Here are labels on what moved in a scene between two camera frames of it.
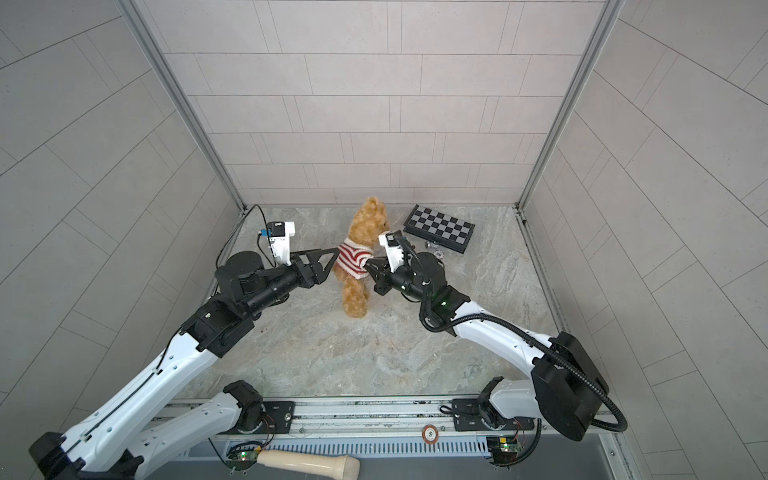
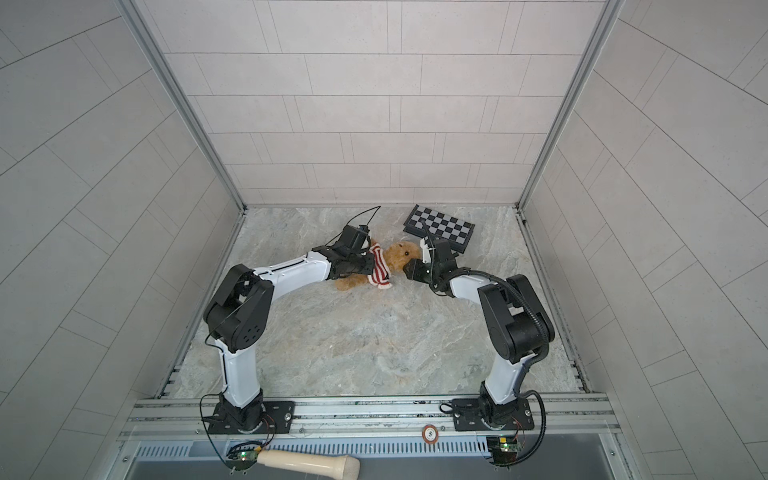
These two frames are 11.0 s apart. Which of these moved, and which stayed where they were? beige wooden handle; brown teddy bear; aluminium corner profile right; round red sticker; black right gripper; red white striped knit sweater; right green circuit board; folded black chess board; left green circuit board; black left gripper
Moved: brown teddy bear; black right gripper; black left gripper; red white striped knit sweater
Stayed: round red sticker; left green circuit board; right green circuit board; folded black chess board; aluminium corner profile right; beige wooden handle
